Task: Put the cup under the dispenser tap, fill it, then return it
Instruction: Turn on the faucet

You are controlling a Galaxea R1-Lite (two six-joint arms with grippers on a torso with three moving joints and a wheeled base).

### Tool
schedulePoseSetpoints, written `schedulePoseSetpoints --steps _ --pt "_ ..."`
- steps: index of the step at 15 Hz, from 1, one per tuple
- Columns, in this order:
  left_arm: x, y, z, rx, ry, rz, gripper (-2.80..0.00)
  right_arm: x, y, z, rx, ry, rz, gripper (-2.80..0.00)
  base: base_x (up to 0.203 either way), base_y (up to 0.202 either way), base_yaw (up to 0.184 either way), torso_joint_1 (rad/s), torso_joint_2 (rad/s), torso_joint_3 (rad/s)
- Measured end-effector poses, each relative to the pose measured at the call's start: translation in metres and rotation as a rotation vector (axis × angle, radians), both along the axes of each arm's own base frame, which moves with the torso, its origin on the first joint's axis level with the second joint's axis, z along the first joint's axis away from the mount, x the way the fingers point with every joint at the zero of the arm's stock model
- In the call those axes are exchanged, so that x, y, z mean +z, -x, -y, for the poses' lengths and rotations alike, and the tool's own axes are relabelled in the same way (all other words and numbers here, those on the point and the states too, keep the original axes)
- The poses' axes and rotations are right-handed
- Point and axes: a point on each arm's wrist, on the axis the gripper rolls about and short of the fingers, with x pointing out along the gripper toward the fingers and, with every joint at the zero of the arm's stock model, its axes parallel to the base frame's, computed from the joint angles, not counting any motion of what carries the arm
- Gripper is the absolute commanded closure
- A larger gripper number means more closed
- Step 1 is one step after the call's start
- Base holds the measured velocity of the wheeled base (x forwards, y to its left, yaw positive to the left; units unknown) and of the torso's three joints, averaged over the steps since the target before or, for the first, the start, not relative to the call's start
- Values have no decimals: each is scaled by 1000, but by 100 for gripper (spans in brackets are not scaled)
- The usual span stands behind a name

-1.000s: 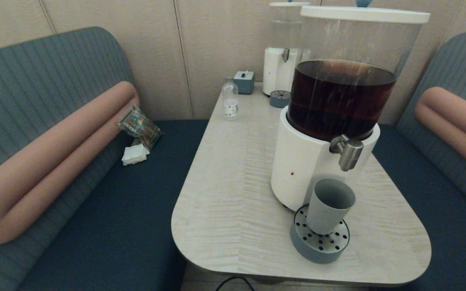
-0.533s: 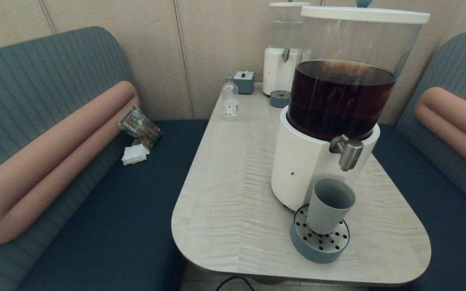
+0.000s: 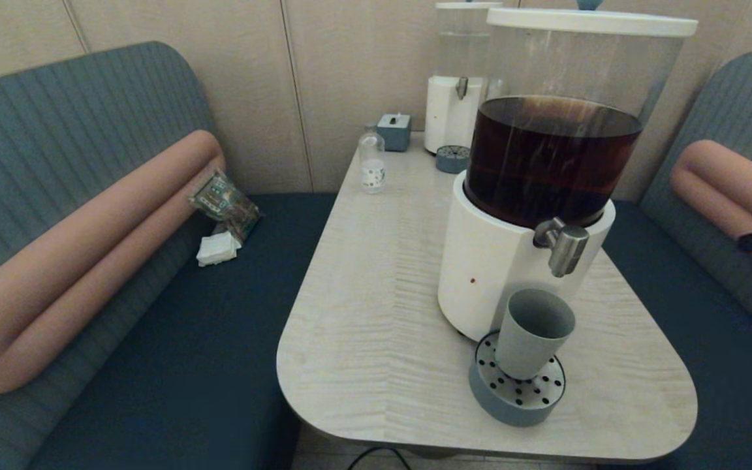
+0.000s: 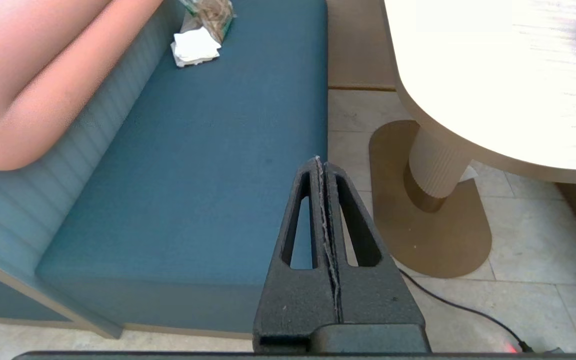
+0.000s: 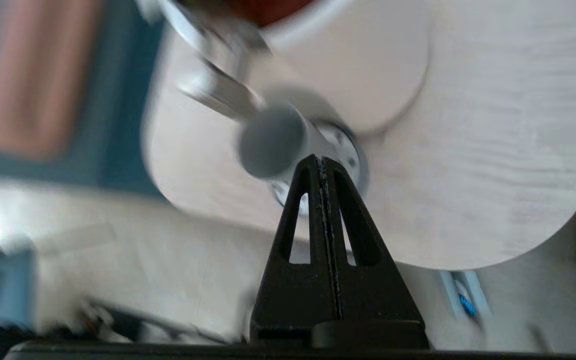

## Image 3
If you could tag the grey-blue plastic cup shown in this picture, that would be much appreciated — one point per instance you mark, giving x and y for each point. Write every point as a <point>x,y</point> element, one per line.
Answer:
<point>526,346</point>

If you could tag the large tea drink dispenser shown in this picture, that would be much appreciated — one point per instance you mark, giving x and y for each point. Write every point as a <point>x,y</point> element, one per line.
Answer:
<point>500,274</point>

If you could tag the large white dispenser lid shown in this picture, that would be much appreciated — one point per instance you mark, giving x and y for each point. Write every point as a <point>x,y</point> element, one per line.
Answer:
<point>588,23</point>

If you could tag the large blue drip tray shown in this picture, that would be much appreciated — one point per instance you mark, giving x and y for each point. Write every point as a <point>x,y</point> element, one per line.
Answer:
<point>513,408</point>

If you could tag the small blue drip tray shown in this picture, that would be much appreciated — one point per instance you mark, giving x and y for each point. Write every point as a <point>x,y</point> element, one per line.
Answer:
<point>452,159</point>

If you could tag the small metal dispenser tap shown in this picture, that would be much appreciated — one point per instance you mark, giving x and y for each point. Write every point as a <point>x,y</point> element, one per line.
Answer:
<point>461,87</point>

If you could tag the small water drink dispenser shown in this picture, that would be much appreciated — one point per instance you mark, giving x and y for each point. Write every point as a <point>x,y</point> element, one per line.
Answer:
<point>448,112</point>

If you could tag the small white dispenser lid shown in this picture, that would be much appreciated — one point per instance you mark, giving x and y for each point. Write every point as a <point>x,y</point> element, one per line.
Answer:
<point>466,5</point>

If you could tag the small blue tissue box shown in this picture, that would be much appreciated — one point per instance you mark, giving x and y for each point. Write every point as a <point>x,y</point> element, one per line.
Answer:
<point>393,134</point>

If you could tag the clear plastic bottle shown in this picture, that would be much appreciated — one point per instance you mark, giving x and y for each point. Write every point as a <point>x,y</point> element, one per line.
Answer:
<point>371,170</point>

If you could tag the green snack packet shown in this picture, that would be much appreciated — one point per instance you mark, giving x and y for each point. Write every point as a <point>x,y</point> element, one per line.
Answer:
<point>222,202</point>

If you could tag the white folded napkin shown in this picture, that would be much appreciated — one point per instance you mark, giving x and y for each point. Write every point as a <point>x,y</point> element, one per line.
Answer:
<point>218,250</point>

